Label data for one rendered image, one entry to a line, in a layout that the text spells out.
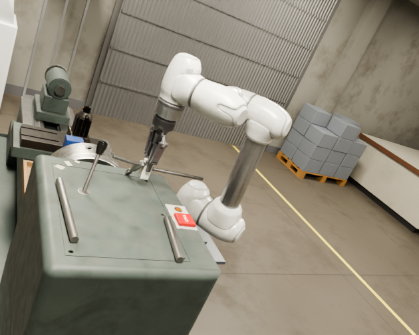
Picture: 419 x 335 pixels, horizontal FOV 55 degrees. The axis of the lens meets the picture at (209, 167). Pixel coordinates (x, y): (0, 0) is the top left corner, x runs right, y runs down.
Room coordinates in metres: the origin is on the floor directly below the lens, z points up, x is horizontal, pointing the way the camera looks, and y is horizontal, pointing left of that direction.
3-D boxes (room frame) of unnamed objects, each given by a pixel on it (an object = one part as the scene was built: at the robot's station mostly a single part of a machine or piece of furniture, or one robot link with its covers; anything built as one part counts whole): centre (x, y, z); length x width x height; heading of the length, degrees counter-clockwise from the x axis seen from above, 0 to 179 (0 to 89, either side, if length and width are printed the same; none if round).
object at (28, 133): (1.95, 0.76, 0.95); 0.43 x 0.18 x 0.04; 123
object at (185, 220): (1.17, 0.00, 1.26); 0.06 x 0.06 x 0.02; 33
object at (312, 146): (6.73, -1.61, 0.52); 1.08 x 0.70 x 1.04; 125
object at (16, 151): (2.00, 0.77, 0.90); 0.53 x 0.30 x 0.06; 123
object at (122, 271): (1.09, 0.20, 1.06); 0.59 x 0.48 x 0.39; 33
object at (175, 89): (1.27, 0.19, 1.66); 0.13 x 0.11 x 0.16; 71
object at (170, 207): (1.18, 0.02, 1.23); 0.13 x 0.08 x 0.06; 33
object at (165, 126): (1.27, 0.20, 1.48); 0.08 x 0.07 x 0.09; 33
